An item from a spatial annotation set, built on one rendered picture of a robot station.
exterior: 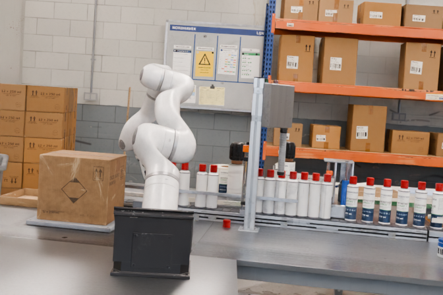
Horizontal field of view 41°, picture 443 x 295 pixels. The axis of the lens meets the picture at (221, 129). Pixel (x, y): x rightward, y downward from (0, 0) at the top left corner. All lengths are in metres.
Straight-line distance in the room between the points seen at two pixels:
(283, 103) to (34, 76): 5.21
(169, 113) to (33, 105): 3.78
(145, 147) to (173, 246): 0.40
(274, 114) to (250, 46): 4.49
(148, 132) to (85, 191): 0.50
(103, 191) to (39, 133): 3.52
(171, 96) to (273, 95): 0.48
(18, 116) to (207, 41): 2.39
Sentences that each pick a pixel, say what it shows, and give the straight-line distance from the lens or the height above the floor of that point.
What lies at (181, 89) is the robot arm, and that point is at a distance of 2.39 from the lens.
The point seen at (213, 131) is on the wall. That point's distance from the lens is 7.13.
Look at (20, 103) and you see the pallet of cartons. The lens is 5.96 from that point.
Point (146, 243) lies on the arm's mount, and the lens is 1.88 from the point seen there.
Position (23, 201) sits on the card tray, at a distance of 2.93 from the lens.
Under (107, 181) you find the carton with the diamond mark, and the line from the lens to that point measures 2.45.
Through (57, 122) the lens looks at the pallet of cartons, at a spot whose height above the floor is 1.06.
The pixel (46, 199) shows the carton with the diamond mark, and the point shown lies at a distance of 2.55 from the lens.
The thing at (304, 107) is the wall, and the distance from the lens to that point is 7.17.
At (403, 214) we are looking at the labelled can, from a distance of 2.77.
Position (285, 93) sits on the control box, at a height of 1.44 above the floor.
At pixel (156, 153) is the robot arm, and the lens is 2.07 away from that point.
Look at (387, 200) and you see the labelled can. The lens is 2.75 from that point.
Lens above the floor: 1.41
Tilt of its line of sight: 3 degrees down
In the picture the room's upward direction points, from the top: 4 degrees clockwise
